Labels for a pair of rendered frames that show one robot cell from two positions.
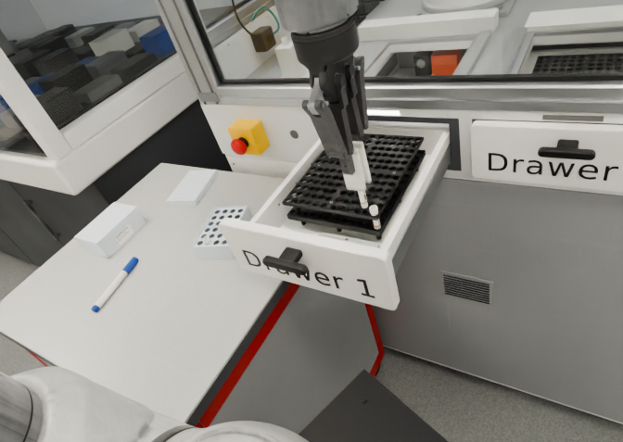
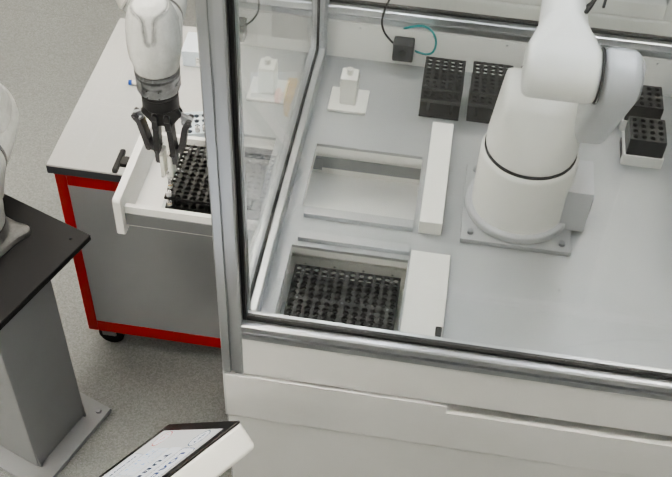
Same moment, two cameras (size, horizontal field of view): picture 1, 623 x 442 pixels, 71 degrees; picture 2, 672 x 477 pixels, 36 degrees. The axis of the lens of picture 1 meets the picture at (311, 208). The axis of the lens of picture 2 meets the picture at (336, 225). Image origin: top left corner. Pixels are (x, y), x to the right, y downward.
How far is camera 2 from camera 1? 2.04 m
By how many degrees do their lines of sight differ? 41
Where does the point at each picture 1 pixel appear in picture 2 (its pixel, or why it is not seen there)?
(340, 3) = (143, 91)
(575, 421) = not seen: outside the picture
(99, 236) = (188, 48)
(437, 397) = not seen: hidden behind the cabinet
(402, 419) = (60, 255)
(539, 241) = not seen: hidden behind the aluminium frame
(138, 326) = (118, 114)
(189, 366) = (90, 154)
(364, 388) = (77, 237)
